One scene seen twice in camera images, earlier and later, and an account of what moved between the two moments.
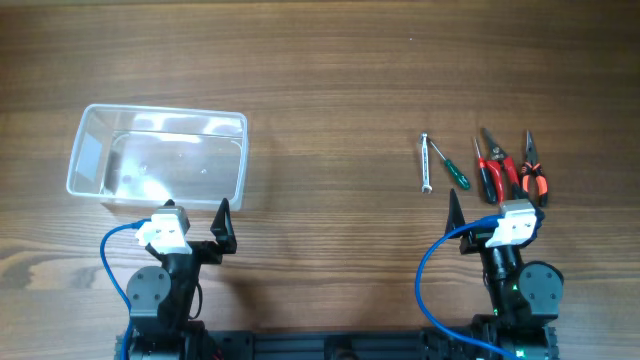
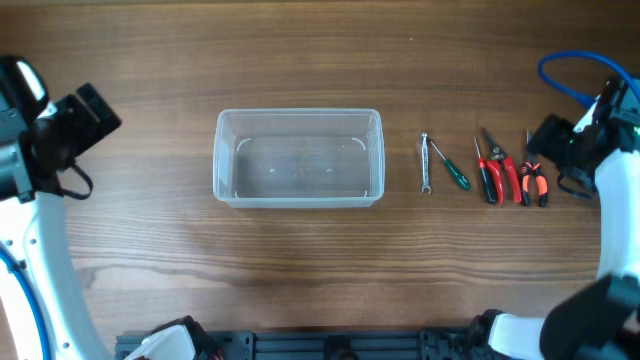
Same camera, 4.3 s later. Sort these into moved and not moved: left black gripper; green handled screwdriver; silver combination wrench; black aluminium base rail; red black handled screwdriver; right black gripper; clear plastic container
Moved: clear plastic container; left black gripper; right black gripper
Not moved: red black handled screwdriver; silver combination wrench; black aluminium base rail; green handled screwdriver
